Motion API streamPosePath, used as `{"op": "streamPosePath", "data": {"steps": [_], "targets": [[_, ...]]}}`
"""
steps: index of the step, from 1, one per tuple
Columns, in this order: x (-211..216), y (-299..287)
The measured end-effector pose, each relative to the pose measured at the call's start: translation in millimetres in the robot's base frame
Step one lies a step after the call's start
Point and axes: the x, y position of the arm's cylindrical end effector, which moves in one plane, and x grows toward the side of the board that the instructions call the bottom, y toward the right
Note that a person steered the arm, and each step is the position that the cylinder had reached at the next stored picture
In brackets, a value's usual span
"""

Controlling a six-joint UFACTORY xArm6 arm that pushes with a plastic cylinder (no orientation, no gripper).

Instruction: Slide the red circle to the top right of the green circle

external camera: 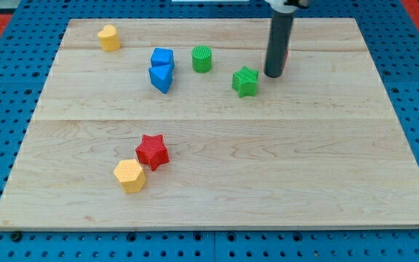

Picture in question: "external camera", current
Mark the light wooden board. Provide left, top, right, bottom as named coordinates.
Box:
left=0, top=18, right=419, bottom=231

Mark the yellow heart block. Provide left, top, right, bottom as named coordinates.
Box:
left=97, top=24, right=121, bottom=52

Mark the red star block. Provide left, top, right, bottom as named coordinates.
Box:
left=135, top=134, right=169, bottom=171

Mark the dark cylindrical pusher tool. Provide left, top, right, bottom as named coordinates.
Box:
left=264, top=11, right=296, bottom=78

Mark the green circle block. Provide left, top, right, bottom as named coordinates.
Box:
left=191, top=45, right=212, bottom=73

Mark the red circle block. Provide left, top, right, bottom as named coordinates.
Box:
left=283, top=50, right=289, bottom=68

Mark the blue triangle block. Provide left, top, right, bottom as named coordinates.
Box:
left=148, top=65, right=173, bottom=94

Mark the green star block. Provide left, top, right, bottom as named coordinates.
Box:
left=232, top=66, right=259, bottom=98

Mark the yellow hexagon block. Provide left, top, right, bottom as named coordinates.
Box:
left=113, top=159, right=146, bottom=194

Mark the blue cube block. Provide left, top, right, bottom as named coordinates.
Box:
left=151, top=47, right=175, bottom=67

